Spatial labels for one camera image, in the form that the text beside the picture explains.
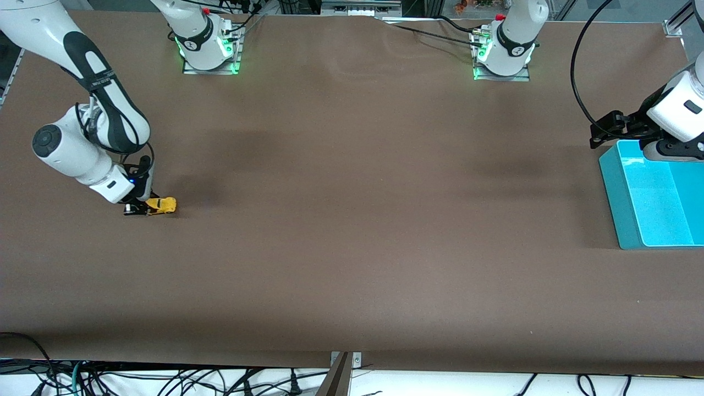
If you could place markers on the grey aluminium frame equipment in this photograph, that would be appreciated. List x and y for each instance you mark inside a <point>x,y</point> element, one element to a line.
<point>360,6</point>

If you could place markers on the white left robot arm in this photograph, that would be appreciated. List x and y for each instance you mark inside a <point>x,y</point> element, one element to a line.
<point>517,27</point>

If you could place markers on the yellow beetle toy car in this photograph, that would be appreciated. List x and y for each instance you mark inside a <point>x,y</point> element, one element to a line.
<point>164,205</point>

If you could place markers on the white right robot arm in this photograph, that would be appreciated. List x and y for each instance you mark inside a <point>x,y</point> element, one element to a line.
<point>82,55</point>

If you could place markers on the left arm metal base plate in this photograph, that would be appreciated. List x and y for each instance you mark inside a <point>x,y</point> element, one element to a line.
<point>522,77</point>

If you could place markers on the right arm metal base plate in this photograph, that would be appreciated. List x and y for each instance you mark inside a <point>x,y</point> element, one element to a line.
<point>234,55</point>

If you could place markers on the black power plug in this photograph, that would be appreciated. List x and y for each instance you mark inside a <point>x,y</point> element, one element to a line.
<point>247,388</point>
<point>294,385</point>

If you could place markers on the small metal table bracket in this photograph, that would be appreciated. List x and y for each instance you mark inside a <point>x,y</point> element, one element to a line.
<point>357,360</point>

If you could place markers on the teal plastic bin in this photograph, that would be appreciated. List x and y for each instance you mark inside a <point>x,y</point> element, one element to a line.
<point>621,209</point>

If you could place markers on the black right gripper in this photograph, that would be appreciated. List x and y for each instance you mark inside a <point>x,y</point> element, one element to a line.
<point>138,207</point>

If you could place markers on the metal table corner bracket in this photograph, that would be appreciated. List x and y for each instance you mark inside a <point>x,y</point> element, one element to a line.
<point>674,28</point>

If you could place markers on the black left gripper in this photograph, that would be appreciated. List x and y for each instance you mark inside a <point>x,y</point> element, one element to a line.
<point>639,122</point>

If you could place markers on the dark slanted beam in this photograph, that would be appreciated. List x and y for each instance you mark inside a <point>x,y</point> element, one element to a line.
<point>335,382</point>

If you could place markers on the orange background object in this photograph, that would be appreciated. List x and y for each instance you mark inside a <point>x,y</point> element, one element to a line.
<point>462,5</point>

